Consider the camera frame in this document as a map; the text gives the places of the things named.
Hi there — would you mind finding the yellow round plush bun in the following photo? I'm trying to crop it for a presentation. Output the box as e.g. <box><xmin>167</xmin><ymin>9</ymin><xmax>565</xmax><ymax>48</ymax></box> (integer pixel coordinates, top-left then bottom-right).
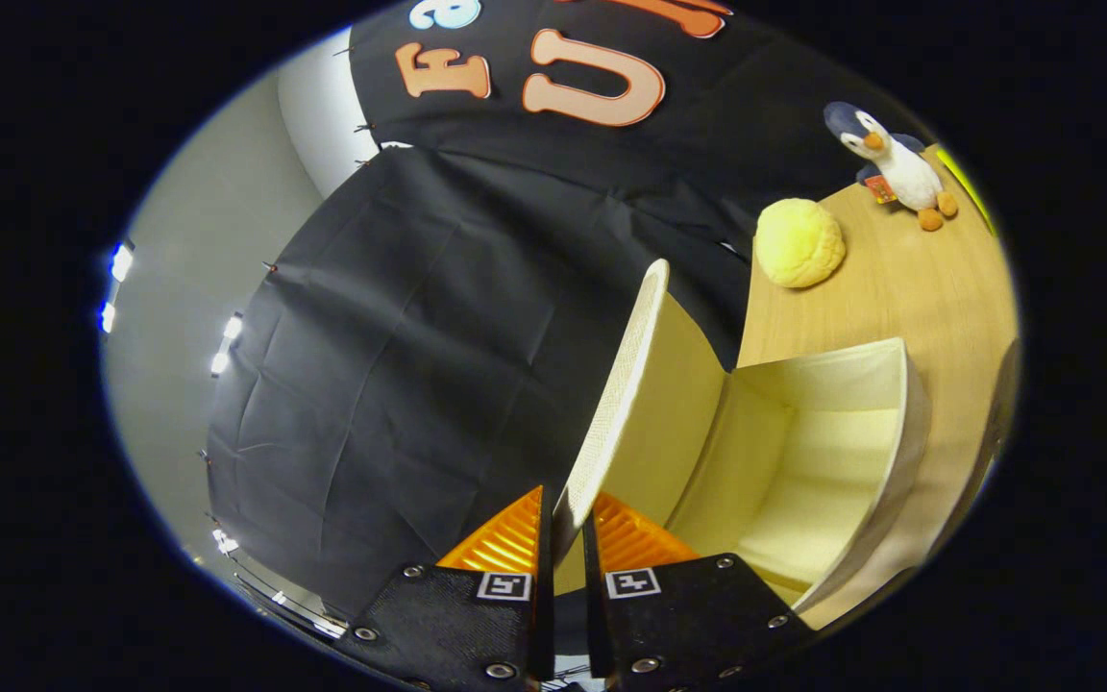
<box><xmin>755</xmin><ymin>197</ymin><xmax>847</xmax><ymax>289</ymax></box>

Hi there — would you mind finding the cream fabric storage box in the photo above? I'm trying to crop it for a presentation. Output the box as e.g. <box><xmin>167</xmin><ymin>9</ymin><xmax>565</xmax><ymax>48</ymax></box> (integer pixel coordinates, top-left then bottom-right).
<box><xmin>552</xmin><ymin>258</ymin><xmax>934</xmax><ymax>630</ymax></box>

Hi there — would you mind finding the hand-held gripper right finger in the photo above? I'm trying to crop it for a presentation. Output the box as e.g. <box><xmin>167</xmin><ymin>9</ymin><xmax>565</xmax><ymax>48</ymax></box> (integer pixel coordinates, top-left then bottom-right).
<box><xmin>580</xmin><ymin>492</ymin><xmax>816</xmax><ymax>692</ymax></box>

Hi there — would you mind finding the ceiling light panel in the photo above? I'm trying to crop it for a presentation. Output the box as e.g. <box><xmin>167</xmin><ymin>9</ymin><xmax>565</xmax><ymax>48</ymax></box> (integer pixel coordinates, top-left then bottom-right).
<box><xmin>209</xmin><ymin>312</ymin><xmax>245</xmax><ymax>376</ymax></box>
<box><xmin>97</xmin><ymin>240</ymin><xmax>136</xmax><ymax>334</ymax></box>

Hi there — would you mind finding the penguin plush toy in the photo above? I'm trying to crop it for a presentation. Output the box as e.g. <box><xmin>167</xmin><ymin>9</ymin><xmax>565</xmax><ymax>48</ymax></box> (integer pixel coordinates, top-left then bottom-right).
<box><xmin>823</xmin><ymin>101</ymin><xmax>960</xmax><ymax>233</ymax></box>

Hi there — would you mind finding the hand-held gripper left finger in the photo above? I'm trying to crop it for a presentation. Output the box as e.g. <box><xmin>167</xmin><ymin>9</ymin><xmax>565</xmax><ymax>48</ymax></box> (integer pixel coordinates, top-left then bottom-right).
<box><xmin>334</xmin><ymin>483</ymin><xmax>556</xmax><ymax>692</ymax></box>

